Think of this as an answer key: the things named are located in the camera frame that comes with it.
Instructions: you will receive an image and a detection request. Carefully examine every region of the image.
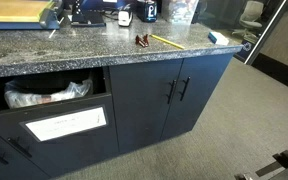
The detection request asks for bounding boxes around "dark blue door with sticker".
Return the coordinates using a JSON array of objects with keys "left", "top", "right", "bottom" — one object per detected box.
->
[{"left": 0, "top": 124, "right": 50, "bottom": 180}]

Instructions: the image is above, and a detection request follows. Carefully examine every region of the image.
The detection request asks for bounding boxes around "dark blue narrow cabinet door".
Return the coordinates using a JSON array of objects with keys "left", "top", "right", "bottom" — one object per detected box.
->
[{"left": 160, "top": 53, "right": 234, "bottom": 141}]

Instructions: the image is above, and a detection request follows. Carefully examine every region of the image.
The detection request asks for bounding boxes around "wooden paper cutter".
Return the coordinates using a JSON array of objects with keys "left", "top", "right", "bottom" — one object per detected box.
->
[{"left": 0, "top": 0, "right": 65, "bottom": 31}]

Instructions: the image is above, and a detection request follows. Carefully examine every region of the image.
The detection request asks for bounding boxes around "black desk stand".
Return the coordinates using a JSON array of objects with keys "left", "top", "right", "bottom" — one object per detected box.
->
[{"left": 70, "top": 0, "right": 107, "bottom": 28}]

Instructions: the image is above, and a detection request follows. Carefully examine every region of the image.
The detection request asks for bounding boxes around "clear plastic trash bag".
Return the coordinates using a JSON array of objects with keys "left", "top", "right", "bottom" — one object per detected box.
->
[{"left": 3, "top": 78, "right": 94, "bottom": 110}]

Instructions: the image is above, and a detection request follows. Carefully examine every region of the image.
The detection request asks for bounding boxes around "blue sign on glass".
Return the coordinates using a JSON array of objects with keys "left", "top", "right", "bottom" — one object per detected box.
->
[{"left": 234, "top": 39, "right": 254, "bottom": 63}]

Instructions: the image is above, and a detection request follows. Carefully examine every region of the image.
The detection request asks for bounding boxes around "yellow pencil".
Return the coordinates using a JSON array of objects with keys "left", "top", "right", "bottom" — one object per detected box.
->
[{"left": 149, "top": 33, "right": 186, "bottom": 50}]

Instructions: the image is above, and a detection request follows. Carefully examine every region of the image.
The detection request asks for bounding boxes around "black bar door handle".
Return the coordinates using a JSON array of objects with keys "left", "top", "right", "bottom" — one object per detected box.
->
[
  {"left": 166, "top": 79, "right": 178, "bottom": 105},
  {"left": 179, "top": 76, "right": 192, "bottom": 102}
]

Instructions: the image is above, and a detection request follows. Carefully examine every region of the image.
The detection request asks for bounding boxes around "silver glass door frame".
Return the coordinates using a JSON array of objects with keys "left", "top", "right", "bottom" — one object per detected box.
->
[{"left": 243, "top": 0, "right": 288, "bottom": 66}]

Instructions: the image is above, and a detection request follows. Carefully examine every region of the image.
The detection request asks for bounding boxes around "clear plastic container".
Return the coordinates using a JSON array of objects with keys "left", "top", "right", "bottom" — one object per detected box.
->
[{"left": 161, "top": 0, "right": 200, "bottom": 25}]

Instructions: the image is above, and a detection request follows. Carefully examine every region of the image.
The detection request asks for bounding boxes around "black printed cup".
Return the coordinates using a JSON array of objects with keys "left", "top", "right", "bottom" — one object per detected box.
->
[{"left": 136, "top": 0, "right": 158, "bottom": 23}]

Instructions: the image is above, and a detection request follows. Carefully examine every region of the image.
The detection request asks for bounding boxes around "grey office chair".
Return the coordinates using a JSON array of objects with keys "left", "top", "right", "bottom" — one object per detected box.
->
[{"left": 232, "top": 0, "right": 265, "bottom": 40}]

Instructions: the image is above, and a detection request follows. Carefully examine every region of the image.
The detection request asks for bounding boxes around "blue and white eraser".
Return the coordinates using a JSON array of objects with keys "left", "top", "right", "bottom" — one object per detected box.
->
[{"left": 207, "top": 31, "right": 230, "bottom": 46}]

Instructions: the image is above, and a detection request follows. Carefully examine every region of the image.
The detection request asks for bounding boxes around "dark blue wide cabinet door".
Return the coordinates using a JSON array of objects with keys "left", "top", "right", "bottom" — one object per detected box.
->
[{"left": 108, "top": 58, "right": 184, "bottom": 155}]

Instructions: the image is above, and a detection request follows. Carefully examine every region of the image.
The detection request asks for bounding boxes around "white paper label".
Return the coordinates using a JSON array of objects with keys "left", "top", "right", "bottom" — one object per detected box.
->
[{"left": 24, "top": 106, "right": 108, "bottom": 142}]

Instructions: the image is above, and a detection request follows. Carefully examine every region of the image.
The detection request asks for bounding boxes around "dark red binder clip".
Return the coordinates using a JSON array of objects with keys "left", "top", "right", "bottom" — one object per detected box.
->
[
  {"left": 142, "top": 33, "right": 151, "bottom": 47},
  {"left": 134, "top": 34, "right": 146, "bottom": 48}
]

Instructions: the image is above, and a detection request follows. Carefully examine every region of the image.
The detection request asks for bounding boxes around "thin white stick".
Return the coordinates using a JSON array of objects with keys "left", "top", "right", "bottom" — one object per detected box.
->
[{"left": 48, "top": 16, "right": 65, "bottom": 39}]

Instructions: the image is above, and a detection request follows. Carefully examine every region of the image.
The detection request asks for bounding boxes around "dark blue trash bin panel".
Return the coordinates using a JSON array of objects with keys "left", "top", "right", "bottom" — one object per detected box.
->
[{"left": 0, "top": 93, "right": 120, "bottom": 178}]

